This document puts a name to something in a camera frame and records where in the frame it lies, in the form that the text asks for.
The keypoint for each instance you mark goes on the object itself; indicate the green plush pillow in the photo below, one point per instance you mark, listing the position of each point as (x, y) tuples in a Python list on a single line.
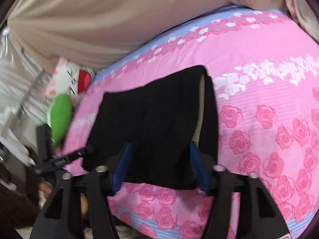
[(59, 117)]

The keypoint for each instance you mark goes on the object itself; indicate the floral pastel blanket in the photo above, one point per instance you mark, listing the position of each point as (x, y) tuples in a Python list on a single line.
[(303, 15)]

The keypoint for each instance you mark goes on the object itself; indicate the white cartoon face pillow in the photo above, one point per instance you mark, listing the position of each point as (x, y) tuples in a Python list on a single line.
[(69, 78)]

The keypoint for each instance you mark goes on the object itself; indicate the left hand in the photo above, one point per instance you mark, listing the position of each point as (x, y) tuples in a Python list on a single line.
[(45, 188)]

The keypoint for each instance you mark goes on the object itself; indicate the beige quilt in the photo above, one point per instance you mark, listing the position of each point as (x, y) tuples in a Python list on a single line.
[(96, 33)]

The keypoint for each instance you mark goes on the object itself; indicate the black pants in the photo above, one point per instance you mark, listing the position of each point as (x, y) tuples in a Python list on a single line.
[(171, 125)]

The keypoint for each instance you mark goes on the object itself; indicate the pink rose bed sheet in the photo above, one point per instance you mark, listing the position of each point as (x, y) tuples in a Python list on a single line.
[(265, 73)]

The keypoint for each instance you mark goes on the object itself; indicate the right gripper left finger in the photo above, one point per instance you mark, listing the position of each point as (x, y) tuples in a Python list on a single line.
[(80, 201)]

